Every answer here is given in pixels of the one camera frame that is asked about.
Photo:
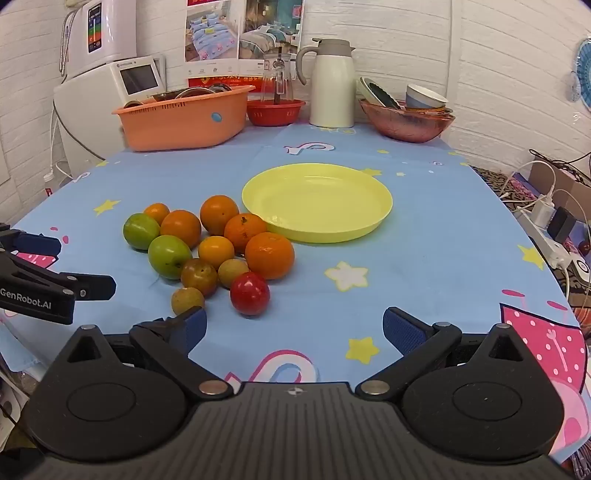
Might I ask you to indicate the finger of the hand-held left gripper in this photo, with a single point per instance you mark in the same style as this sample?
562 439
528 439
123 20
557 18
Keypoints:
39 243
92 285

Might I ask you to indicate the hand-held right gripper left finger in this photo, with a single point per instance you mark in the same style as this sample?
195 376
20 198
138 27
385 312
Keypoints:
196 324

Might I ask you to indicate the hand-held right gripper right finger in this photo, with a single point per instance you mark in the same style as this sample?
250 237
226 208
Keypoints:
400 330

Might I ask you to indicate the small yellow-brown plum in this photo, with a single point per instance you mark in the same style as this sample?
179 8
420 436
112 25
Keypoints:
188 300
233 272

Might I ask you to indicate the mottled red-brown plum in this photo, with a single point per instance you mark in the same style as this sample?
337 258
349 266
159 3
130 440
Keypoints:
199 277

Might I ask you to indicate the red plum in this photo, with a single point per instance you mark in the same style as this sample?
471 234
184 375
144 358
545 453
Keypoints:
250 293

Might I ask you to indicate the green apple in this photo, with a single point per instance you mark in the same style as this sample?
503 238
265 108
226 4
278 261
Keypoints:
140 230
168 256

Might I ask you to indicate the yellow-orange citrus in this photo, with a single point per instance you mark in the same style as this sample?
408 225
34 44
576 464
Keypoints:
216 251

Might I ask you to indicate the small orange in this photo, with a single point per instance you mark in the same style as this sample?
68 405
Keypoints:
157 212

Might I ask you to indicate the large orange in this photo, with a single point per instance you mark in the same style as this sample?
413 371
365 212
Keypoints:
269 255

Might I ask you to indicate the orange with dark stem mark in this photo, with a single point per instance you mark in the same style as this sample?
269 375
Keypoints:
244 233

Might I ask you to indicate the yellow plastic plate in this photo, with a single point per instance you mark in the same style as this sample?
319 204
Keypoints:
318 198

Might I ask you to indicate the blue printed tablecloth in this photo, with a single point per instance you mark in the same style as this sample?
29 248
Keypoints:
438 221

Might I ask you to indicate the white appliance with screen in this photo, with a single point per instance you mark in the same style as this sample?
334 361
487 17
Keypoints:
87 124

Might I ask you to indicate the white power strip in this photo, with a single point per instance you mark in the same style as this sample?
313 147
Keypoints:
551 249

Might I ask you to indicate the orange plastic basket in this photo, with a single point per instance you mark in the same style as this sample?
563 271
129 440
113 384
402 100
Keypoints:
184 124

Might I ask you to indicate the white charger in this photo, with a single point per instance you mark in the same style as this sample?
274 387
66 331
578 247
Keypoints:
544 208

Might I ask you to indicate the black adapter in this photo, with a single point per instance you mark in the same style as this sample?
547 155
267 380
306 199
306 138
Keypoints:
561 225

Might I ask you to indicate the metal dish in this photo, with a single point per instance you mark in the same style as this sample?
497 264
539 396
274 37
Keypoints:
164 97

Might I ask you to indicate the pink glass bowl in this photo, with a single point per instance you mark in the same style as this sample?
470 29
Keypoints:
406 124

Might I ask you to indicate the cardboard box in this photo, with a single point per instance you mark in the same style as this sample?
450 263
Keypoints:
561 184

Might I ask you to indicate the metal pot lid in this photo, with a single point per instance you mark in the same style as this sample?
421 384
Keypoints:
198 91

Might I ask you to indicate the red plastic basket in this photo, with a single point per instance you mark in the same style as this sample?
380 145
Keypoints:
274 113

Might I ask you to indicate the white green bowl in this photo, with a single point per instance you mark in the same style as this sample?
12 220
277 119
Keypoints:
376 92

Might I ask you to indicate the white thermos jug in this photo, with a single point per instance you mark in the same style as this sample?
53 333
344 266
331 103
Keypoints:
331 87

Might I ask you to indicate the glass pitcher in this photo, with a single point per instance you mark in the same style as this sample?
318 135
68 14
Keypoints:
277 78

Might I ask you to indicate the blue round fan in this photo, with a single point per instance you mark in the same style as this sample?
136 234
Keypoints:
581 69

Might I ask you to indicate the white wall water purifier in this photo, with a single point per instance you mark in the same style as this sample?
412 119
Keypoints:
104 32

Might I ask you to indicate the wall poster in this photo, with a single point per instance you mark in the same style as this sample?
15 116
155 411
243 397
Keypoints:
221 37

